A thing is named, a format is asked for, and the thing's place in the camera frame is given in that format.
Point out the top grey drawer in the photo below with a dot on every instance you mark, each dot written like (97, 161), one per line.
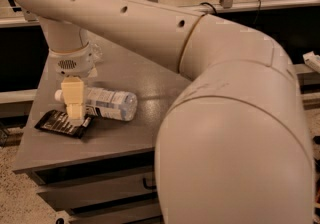
(97, 189)

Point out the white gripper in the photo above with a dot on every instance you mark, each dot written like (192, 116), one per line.
(70, 64)

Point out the black drawer handle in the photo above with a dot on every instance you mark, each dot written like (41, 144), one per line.
(147, 186)

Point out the black snack packet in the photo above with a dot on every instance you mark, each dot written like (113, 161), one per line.
(57, 122)

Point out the grey drawer cabinet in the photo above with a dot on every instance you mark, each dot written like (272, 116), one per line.
(108, 145)

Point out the grey drawer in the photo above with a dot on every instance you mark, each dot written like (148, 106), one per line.
(121, 214)
(97, 189)

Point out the blue label plastic water bottle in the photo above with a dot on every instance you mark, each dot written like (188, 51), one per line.
(103, 103)

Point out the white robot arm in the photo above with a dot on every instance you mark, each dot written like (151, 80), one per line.
(234, 148)

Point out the clear empty plastic bottle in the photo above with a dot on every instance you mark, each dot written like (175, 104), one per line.
(96, 52)

